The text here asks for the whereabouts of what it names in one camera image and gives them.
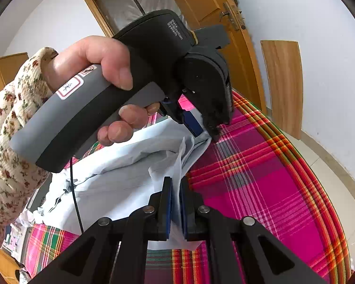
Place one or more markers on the wooden door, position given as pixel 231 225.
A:
pixel 201 3

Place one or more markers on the wooden board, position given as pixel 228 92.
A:
pixel 282 88

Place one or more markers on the pink plaid tablecloth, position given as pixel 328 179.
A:
pixel 254 183

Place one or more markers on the light blue shirt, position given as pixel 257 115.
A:
pixel 121 183

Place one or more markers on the clear plastic sheet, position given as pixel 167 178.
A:
pixel 121 3

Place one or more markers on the person's left forearm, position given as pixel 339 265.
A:
pixel 9 153

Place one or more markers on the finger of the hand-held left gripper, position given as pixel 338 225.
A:
pixel 193 122
pixel 217 124

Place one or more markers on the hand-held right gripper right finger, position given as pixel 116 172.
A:
pixel 183 213

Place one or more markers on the wooden wardrobe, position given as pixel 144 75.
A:
pixel 6 68

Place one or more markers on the wooden door frame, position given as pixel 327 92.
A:
pixel 91 3

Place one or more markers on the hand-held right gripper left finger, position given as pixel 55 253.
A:
pixel 167 213

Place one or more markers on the person's left hand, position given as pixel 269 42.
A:
pixel 91 53

